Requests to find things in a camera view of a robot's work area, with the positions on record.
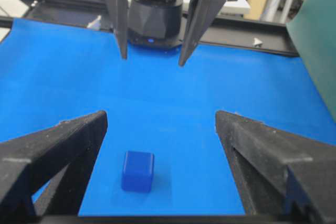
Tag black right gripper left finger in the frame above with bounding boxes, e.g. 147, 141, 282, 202
1, 111, 108, 219

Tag grey-green backdrop sheet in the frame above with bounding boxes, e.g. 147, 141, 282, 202
286, 0, 335, 120

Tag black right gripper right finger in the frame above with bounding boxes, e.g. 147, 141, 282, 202
215, 110, 335, 223

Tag blue cube block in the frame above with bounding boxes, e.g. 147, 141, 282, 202
121, 151, 155, 193

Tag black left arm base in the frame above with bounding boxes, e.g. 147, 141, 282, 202
128, 0, 183, 49

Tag black table frame rail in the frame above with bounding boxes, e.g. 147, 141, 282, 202
0, 0, 300, 57

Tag blue table mat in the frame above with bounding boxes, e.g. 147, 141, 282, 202
1, 19, 335, 216

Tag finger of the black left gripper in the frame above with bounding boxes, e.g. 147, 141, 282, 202
178, 0, 227, 67
105, 0, 128, 59

